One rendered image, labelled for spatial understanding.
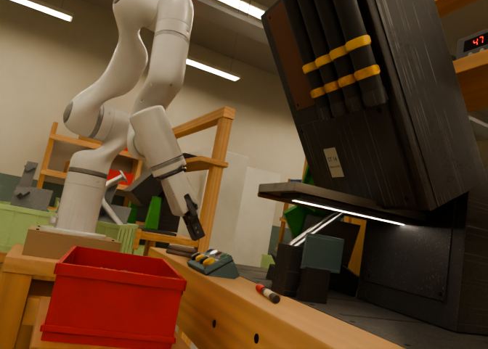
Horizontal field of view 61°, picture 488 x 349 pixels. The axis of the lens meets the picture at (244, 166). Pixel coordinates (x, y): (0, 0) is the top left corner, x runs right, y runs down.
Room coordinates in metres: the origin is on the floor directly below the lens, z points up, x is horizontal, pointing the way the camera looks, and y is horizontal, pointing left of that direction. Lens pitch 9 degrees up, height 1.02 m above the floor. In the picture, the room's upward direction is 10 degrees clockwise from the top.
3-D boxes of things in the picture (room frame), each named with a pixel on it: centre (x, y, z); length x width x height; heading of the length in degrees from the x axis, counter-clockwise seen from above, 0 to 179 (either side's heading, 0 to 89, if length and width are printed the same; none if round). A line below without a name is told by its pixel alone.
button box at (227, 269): (1.11, 0.03, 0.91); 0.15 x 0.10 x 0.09; 23
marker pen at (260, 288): (0.85, -0.09, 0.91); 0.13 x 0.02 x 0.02; 11
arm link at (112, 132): (1.35, 0.46, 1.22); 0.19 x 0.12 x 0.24; 128
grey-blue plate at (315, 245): (0.91, -0.20, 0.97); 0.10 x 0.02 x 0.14; 113
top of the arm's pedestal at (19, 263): (1.32, 0.48, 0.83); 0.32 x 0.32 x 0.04; 24
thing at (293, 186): (0.94, -0.25, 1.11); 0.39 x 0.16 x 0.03; 113
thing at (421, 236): (1.00, -0.48, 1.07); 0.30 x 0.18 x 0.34; 23
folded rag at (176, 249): (1.48, 0.16, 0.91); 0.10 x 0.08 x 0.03; 81
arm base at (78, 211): (1.32, 0.48, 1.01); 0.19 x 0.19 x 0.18
